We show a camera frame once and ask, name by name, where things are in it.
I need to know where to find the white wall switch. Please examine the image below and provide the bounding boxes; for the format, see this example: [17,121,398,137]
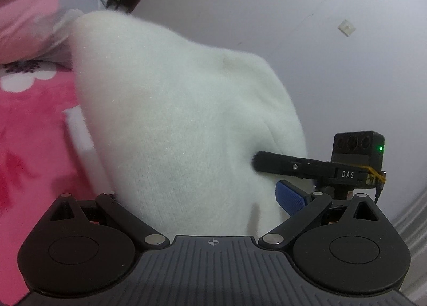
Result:
[337,19,355,37]

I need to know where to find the pink floral bed blanket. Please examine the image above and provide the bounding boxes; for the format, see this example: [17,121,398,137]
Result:
[0,58,111,300]

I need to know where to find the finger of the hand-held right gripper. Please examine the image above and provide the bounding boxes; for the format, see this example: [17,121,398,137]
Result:
[252,151,336,180]

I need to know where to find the white fluffy sweater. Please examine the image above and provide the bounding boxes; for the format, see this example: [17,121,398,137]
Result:
[68,9,310,240]

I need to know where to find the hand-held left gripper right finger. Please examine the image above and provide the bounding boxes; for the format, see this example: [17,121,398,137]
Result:
[259,180,381,250]

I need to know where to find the pink grey floral quilt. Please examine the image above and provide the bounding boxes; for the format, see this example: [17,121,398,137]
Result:
[0,0,136,70]

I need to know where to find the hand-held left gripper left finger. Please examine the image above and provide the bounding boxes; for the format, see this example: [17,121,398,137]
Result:
[48,193,169,250]

